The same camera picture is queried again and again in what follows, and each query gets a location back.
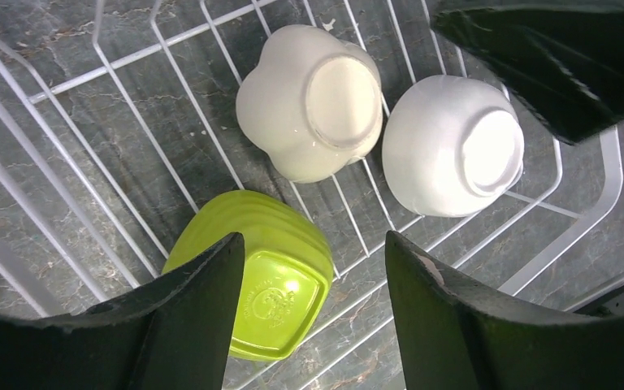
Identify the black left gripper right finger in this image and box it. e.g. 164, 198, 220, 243
384, 231, 624, 389

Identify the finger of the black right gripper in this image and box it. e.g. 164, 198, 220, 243
431, 1, 624, 145

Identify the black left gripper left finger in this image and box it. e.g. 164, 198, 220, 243
0, 233, 245, 389

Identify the green square plastic bowl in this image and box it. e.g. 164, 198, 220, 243
162, 189, 334, 362

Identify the white round bowl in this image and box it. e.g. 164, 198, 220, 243
382, 75, 525, 218

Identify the cream lobed small bowl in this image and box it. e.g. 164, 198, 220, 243
236, 24, 384, 184

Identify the white wire dish rack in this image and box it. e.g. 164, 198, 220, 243
0, 1, 605, 389

